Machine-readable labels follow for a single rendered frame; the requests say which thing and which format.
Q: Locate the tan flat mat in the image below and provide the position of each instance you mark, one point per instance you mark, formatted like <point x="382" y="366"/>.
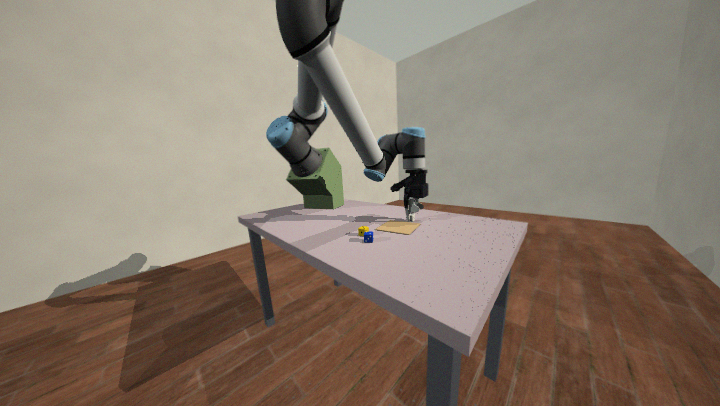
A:
<point x="399" y="227"/>

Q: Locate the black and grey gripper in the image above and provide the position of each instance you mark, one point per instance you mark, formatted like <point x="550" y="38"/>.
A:
<point x="412" y="193"/>

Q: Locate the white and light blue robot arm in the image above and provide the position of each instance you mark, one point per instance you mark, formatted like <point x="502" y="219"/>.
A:
<point x="304" y="28"/>

